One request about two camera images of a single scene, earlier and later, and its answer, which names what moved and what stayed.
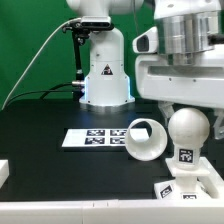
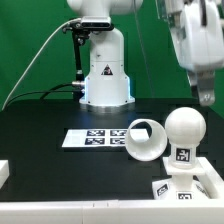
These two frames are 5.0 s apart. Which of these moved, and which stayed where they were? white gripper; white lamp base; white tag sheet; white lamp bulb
Moved: white gripper
Stayed: white lamp bulb; white lamp base; white tag sheet
